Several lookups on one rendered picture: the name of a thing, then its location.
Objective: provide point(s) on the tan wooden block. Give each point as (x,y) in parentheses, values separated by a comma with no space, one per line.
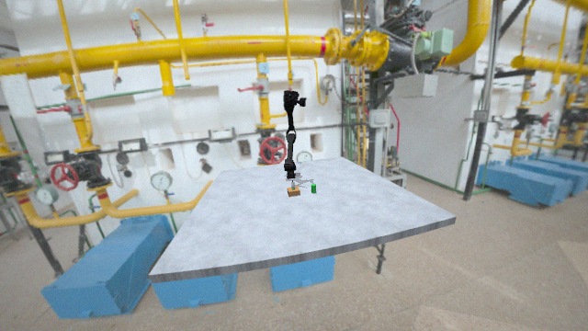
(293,192)

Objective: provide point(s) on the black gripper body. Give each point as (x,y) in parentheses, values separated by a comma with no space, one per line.
(293,102)

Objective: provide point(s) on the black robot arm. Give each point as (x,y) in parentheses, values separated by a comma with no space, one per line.
(289,165)

